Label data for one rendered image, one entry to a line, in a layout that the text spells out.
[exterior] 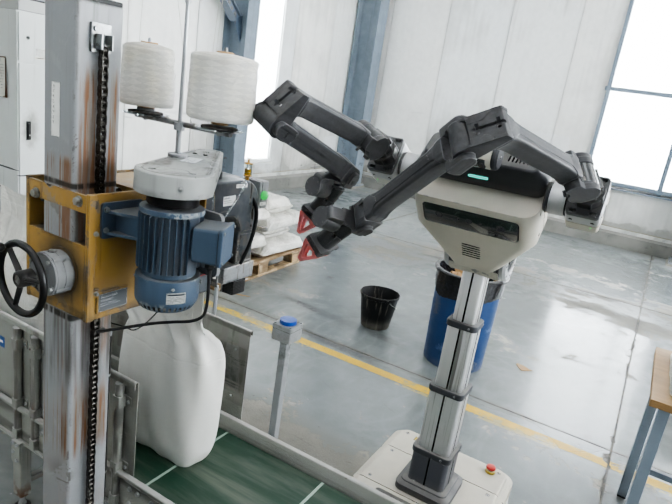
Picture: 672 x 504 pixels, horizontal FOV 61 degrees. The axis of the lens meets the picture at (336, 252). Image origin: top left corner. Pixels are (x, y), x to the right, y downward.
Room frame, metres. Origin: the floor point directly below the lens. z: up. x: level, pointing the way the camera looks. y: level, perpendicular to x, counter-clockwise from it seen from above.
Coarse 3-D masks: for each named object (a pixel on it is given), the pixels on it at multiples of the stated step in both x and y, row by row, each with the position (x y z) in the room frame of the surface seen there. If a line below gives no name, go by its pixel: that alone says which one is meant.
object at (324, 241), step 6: (312, 234) 1.52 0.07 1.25; (318, 234) 1.53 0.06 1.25; (324, 234) 1.52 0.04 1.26; (330, 234) 1.51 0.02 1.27; (312, 240) 1.51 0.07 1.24; (318, 240) 1.52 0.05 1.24; (324, 240) 1.51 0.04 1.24; (330, 240) 1.51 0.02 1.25; (336, 240) 1.51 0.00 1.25; (318, 246) 1.51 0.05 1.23; (324, 246) 1.52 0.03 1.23; (330, 246) 1.52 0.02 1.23; (336, 246) 1.57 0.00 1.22; (318, 252) 1.49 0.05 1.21; (324, 252) 1.51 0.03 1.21
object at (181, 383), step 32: (128, 320) 1.75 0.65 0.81; (160, 320) 1.70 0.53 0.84; (128, 352) 1.72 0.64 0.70; (160, 352) 1.64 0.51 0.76; (192, 352) 1.61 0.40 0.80; (224, 352) 1.68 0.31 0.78; (160, 384) 1.63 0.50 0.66; (192, 384) 1.59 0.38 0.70; (160, 416) 1.62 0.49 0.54; (192, 416) 1.58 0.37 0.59; (160, 448) 1.62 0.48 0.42; (192, 448) 1.59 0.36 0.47
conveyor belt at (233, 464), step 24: (144, 456) 1.62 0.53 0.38; (216, 456) 1.68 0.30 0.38; (240, 456) 1.70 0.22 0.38; (264, 456) 1.72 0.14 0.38; (144, 480) 1.51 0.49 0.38; (168, 480) 1.53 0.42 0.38; (192, 480) 1.54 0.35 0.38; (216, 480) 1.56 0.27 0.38; (240, 480) 1.58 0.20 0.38; (264, 480) 1.60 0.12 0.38; (288, 480) 1.61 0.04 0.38; (312, 480) 1.63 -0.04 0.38
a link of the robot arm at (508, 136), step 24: (480, 120) 1.22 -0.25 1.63; (504, 120) 1.20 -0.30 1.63; (456, 144) 1.22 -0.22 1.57; (480, 144) 1.19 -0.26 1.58; (504, 144) 1.21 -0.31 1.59; (528, 144) 1.24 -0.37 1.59; (552, 168) 1.33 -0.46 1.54; (576, 168) 1.36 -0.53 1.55; (576, 192) 1.38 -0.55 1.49; (600, 192) 1.39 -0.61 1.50
